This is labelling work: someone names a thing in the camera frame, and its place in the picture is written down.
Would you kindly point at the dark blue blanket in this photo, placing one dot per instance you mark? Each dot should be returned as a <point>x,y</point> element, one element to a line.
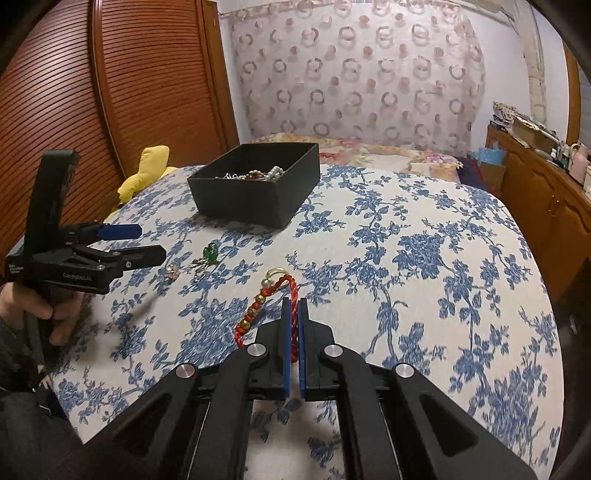
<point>471,170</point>

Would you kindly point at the person's left hand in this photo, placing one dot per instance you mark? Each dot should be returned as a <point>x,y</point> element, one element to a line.
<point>27,304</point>

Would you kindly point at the person's left forearm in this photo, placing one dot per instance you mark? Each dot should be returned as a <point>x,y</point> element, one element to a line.
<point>27,415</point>

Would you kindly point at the green gemstone brooch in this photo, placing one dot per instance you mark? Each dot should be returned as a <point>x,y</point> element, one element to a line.
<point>211,252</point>

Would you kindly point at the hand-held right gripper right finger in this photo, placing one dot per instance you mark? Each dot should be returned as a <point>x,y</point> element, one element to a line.
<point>303,350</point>

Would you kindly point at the sheer curtain with circle print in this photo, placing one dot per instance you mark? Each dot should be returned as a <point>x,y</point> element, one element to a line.
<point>360,74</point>

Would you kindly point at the wooden cabinet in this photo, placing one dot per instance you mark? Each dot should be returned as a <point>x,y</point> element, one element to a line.
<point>540,203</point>

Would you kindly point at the yellow plush toy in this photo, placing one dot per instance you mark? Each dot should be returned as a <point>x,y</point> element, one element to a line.
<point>152,161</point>

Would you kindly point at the floral bedspread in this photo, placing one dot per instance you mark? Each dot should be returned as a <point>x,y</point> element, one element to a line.
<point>369,150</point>

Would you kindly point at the brown louvered wardrobe door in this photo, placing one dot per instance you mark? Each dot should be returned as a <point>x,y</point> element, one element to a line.
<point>41,92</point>
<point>157,83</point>

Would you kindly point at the black box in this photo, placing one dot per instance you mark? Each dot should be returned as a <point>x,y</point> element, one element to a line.
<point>249,203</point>

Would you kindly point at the pink kettle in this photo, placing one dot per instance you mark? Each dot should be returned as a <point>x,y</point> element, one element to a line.
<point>578,161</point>

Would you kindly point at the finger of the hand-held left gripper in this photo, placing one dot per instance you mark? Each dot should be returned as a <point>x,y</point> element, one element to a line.
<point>143,258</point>
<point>120,230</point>

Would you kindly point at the cream patterned window curtain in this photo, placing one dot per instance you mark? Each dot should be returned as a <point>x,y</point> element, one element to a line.
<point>535,69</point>

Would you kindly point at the blue floral tablecloth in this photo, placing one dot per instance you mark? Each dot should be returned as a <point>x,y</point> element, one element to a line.
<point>415,277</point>

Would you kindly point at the blue gift bag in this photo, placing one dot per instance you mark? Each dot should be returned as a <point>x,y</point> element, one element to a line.
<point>487,154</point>

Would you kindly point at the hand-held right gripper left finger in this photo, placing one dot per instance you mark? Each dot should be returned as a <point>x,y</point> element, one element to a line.
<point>287,350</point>

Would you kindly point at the stack of patterned boxes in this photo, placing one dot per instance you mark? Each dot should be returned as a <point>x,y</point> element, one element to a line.
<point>521,124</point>

